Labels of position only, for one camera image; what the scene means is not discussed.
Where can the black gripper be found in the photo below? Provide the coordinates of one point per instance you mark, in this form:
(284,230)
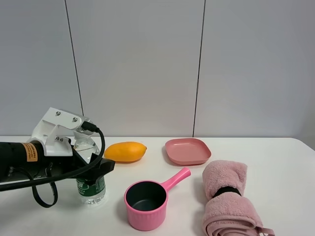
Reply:
(31,158)

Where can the clear water bottle green label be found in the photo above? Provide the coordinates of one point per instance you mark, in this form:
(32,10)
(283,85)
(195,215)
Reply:
(90,193)

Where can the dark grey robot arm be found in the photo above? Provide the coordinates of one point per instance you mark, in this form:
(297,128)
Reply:
(5,186)

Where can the yellow mango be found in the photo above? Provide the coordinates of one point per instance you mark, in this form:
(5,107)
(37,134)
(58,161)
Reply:
(125,152)

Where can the pink square plate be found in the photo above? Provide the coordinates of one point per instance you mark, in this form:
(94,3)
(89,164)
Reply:
(187,151)

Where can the black band on towel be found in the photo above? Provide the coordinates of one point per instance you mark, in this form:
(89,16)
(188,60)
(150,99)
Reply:
(226,189)

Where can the rolled pink towel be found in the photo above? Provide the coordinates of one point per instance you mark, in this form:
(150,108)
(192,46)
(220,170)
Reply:
(229,214)

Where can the pink saucepan with handle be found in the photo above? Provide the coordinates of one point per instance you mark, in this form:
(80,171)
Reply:
(146,201)

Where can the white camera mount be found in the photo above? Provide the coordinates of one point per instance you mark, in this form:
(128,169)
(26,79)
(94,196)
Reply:
(48,131)

